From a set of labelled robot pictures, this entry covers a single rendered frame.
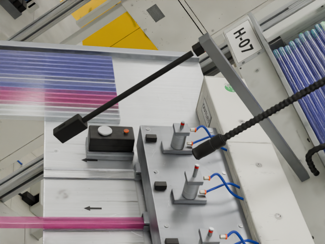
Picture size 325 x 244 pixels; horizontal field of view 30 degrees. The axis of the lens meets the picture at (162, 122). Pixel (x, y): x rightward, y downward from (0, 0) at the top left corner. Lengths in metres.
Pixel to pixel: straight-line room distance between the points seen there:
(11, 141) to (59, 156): 1.42
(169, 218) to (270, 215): 0.15
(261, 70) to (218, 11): 0.99
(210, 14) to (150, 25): 0.21
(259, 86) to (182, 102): 0.15
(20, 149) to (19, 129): 0.10
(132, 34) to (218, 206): 3.31
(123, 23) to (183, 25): 1.95
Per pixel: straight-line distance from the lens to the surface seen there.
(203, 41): 0.78
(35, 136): 2.43
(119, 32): 4.14
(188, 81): 1.26
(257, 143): 1.02
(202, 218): 0.89
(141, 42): 4.21
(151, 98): 1.19
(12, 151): 2.49
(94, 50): 1.29
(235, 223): 0.90
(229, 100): 1.09
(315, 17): 1.24
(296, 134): 1.06
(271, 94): 1.15
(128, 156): 1.03
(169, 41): 2.21
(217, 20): 2.20
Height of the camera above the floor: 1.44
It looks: 15 degrees down
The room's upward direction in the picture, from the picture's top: 59 degrees clockwise
